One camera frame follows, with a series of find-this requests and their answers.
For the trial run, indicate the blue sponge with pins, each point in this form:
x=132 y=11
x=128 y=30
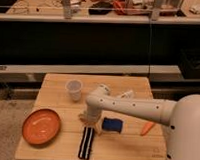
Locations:
x=112 y=124

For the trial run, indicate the wooden table board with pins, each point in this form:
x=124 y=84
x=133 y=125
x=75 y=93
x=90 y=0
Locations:
x=128 y=144

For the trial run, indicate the orange plate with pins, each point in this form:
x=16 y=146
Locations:
x=41 y=126

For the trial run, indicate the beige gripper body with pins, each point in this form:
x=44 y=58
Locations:
x=93 y=121

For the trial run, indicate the orange carrot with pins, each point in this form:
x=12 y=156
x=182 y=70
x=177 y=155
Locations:
x=147 y=127

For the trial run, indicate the white tube bottle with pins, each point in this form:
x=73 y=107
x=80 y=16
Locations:
x=128 y=94

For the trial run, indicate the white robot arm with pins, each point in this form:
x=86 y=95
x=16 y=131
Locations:
x=181 y=117

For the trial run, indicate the white ceramic cup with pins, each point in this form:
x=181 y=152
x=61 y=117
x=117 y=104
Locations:
x=74 y=88

